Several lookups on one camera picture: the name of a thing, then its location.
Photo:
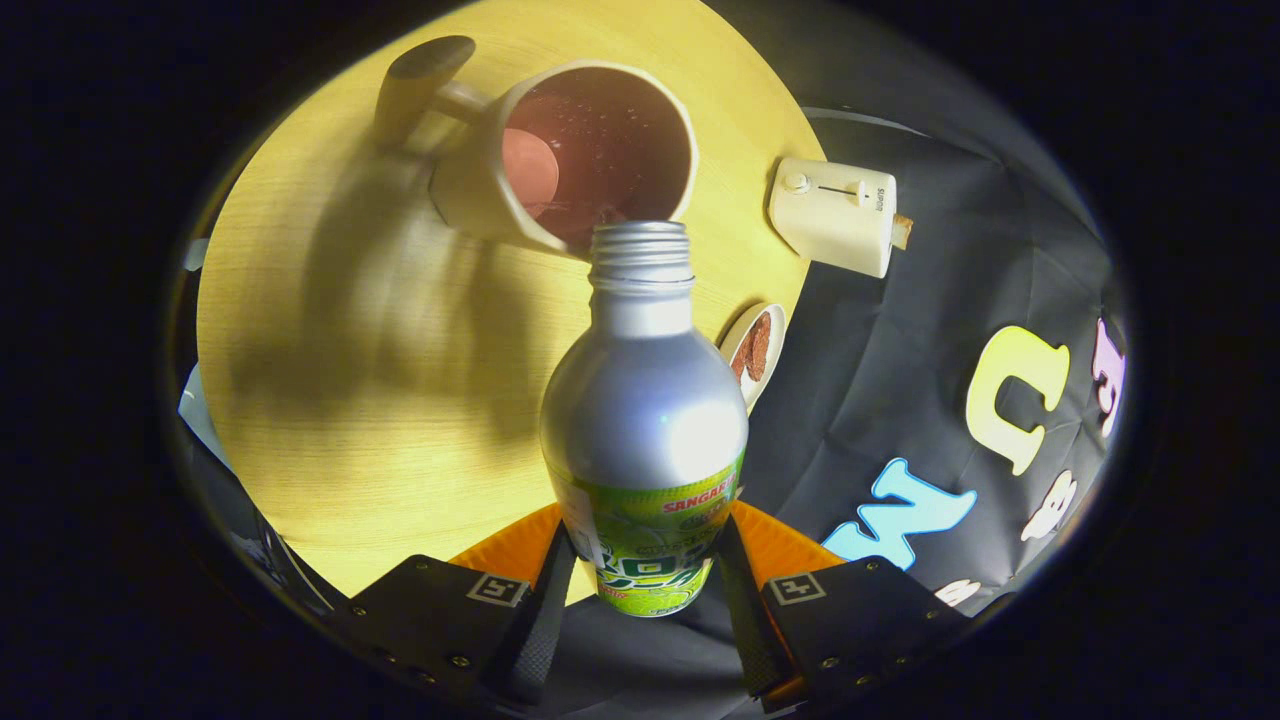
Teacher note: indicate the white toaster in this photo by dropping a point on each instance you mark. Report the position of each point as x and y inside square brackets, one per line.
[830, 215]

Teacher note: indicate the silver juice bottle green label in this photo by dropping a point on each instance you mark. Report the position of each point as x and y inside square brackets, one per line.
[645, 410]

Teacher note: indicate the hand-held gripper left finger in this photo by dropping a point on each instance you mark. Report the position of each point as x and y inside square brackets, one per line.
[540, 630]

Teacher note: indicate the brown meat piece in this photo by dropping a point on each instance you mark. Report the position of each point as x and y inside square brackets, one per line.
[741, 362]
[760, 345]

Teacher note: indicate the white round plate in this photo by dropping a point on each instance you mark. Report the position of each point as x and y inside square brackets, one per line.
[775, 330]

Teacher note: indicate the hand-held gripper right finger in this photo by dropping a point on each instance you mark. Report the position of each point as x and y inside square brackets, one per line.
[748, 630]

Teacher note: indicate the toast slice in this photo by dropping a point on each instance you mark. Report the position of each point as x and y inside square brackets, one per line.
[902, 231]

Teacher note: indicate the wooden table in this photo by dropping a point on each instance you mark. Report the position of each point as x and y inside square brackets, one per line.
[350, 450]

